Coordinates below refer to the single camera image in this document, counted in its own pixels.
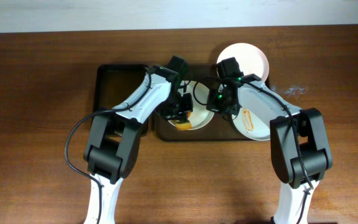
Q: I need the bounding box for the green and orange sponge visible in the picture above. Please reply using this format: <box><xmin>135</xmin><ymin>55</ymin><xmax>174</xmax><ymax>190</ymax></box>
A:
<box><xmin>175</xmin><ymin>111</ymin><xmax>192</xmax><ymax>131</ymax></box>

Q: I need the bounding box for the white plate tray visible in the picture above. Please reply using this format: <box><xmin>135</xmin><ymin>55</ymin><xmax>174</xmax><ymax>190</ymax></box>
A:
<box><xmin>179</xmin><ymin>80</ymin><xmax>214</xmax><ymax>131</ymax></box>

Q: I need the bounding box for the white plate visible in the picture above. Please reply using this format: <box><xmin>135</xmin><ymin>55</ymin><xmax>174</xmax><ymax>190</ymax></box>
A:
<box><xmin>230</xmin><ymin>83</ymin><xmax>291</xmax><ymax>142</ymax></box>
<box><xmin>216</xmin><ymin>43</ymin><xmax>269</xmax><ymax>82</ymax></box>

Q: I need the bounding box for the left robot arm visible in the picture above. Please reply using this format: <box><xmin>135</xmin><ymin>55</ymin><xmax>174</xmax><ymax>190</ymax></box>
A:
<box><xmin>83</xmin><ymin>56</ymin><xmax>193</xmax><ymax>223</ymax></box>

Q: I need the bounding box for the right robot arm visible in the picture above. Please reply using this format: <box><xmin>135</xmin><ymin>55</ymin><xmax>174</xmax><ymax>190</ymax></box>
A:
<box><xmin>206</xmin><ymin>57</ymin><xmax>333</xmax><ymax>223</ymax></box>

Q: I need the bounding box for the large brown serving tray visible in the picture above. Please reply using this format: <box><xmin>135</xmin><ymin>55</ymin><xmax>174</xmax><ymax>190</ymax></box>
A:
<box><xmin>153</xmin><ymin>63</ymin><xmax>273</xmax><ymax>142</ymax></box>

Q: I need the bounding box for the black small rectangular tray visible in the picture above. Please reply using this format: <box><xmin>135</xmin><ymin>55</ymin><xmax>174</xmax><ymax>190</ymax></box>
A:
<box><xmin>92</xmin><ymin>63</ymin><xmax>150</xmax><ymax>136</ymax></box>

